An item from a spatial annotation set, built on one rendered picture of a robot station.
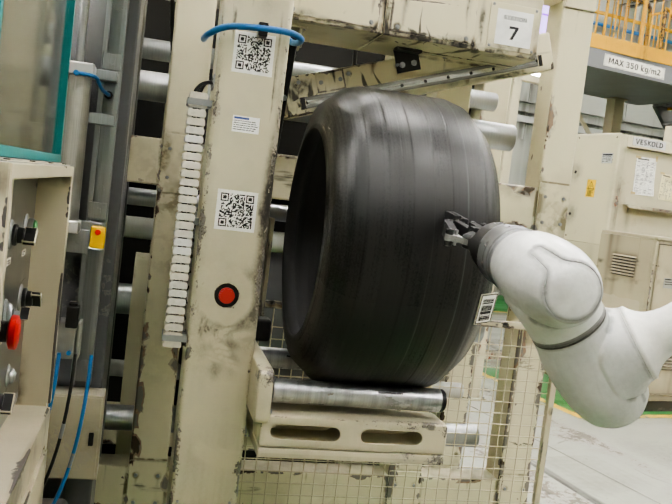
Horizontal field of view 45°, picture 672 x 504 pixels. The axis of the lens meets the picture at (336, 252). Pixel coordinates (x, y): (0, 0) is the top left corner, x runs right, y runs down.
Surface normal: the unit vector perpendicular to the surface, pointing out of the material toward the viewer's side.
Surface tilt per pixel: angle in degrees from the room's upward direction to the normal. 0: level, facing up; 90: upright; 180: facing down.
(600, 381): 108
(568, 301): 102
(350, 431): 90
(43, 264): 90
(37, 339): 90
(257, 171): 90
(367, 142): 54
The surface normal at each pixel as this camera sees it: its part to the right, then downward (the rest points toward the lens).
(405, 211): 0.24, -0.13
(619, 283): -0.90, -0.08
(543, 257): -0.47, -0.76
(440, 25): 0.22, 0.10
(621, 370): 0.00, 0.32
